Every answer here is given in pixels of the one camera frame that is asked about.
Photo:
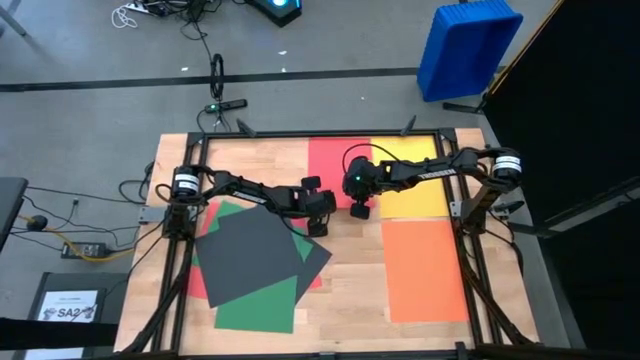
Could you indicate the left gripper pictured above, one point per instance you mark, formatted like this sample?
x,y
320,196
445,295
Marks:
x,y
315,202

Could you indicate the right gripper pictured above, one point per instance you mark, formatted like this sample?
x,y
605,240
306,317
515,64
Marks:
x,y
362,180

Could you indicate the yellow paper sheet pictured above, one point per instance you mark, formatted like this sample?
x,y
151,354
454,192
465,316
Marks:
x,y
415,202

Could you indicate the orange paper sheet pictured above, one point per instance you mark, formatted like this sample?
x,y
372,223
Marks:
x,y
425,275

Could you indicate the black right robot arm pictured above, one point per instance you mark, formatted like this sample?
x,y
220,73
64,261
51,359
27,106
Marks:
x,y
435,172

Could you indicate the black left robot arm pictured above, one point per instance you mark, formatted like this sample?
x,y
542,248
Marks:
x,y
240,190

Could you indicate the green paper sheet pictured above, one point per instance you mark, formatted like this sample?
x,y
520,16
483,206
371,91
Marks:
x,y
225,212
255,310

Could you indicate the black panel foot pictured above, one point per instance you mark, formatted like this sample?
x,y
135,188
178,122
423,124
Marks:
x,y
462,107

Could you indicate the large blue plastic bin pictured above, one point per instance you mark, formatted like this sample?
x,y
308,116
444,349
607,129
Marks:
x,y
465,50

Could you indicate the black computer blue light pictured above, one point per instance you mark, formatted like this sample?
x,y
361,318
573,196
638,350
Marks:
x,y
280,15

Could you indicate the black box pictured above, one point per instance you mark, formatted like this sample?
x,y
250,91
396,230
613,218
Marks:
x,y
115,295

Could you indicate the grey metal beam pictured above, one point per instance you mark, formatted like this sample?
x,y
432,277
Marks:
x,y
590,211

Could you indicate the black power adapter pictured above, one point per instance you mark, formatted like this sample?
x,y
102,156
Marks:
x,y
85,250

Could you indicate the black divider panel yellow edge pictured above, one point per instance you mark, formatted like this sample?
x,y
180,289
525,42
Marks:
x,y
575,100

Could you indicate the white power strip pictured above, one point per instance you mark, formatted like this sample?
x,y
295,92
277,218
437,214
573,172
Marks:
x,y
136,6

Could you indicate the white SA2 label sheet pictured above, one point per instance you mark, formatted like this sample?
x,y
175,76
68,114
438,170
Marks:
x,y
65,302

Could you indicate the black plug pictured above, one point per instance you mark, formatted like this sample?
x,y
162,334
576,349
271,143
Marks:
x,y
37,223

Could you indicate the grey metal leg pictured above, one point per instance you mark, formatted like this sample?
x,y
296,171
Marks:
x,y
12,20

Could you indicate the black aluminium table frame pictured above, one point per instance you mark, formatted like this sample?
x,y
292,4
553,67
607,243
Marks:
x,y
280,133

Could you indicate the grey bracket plate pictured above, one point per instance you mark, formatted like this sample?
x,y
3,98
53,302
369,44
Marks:
x,y
149,215
455,209

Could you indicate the black camera bar green light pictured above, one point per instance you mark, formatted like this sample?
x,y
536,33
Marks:
x,y
227,105

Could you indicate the black clamp bracket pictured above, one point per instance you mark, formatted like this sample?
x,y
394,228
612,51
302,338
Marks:
x,y
507,206

